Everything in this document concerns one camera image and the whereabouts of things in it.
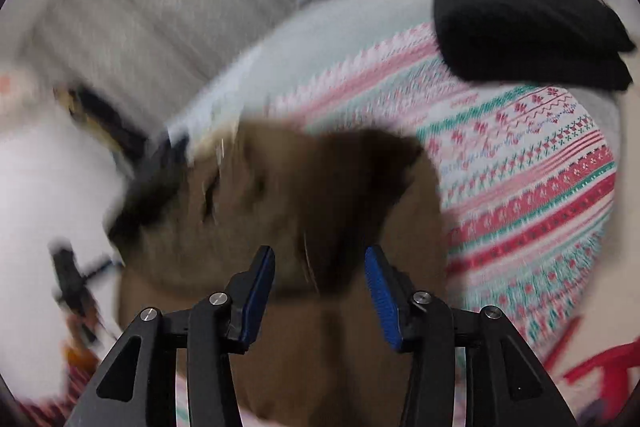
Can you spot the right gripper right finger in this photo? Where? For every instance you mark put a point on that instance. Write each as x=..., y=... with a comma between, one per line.
x=505, y=383

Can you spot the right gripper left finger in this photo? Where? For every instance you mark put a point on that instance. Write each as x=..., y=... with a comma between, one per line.
x=135, y=385

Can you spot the brown coat with fur collar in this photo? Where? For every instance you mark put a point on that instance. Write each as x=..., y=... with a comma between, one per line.
x=319, y=201

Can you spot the hanging dark clothes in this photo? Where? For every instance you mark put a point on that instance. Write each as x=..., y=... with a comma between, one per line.
x=103, y=121

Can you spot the red plastic stool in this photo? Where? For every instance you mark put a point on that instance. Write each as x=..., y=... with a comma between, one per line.
x=598, y=388

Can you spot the folded dark garment on bed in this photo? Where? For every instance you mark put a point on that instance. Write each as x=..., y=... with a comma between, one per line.
x=156, y=181

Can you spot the patterned knit bedspread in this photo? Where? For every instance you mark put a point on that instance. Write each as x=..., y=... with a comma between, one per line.
x=528, y=173

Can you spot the grey dotted curtain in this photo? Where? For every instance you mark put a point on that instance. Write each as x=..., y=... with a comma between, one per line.
x=148, y=58

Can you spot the black sweater on bed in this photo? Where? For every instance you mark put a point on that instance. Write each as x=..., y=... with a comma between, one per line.
x=567, y=42

